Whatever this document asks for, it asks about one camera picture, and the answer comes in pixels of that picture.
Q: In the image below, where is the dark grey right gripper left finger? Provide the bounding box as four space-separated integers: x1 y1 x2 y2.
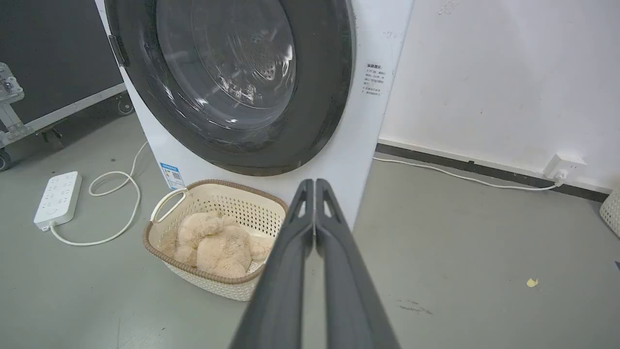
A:
230 179 315 349

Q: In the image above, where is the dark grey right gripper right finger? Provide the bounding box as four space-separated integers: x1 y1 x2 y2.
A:
315 179 401 349

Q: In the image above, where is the white washing machine body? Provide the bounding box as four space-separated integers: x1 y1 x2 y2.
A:
95 0 416 230

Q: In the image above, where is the dark round washing machine door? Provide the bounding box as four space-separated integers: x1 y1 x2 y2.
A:
104 0 357 177

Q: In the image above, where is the beige plush teddy toy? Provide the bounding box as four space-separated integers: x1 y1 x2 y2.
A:
173 212 275 279

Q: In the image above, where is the cream perforated laundry basket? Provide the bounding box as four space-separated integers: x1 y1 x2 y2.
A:
142 179 289 302

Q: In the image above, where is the blue energy label sticker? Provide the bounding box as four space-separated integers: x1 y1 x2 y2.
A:
160 163 186 190

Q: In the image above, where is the white text warning sticker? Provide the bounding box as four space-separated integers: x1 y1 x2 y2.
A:
363 62 387 96

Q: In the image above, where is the white power strip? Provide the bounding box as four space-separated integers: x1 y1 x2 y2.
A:
33 171 82 232

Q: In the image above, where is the black flight case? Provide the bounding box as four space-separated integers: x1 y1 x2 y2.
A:
0 0 135 172

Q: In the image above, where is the white wall cable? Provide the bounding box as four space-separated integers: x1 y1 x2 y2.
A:
372 156 563 191

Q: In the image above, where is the white power strip cable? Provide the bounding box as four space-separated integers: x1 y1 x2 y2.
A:
49 141 149 247

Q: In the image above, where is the white wall socket plug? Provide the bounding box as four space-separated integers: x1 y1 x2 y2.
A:
543 154 587 184

